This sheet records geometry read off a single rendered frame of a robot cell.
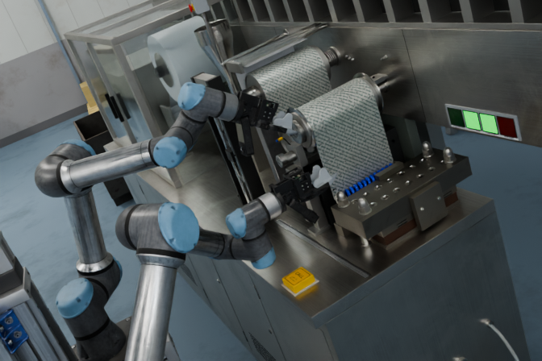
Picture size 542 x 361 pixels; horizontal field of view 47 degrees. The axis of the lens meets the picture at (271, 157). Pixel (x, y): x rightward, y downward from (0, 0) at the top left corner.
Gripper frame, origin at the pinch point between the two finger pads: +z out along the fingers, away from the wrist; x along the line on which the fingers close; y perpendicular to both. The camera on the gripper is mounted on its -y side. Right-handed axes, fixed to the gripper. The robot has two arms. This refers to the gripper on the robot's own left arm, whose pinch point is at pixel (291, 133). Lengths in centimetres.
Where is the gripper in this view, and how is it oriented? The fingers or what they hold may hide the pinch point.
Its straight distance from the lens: 182.3
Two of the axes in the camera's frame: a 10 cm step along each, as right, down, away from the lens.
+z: 8.5, 2.2, 4.8
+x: -4.5, -1.9, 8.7
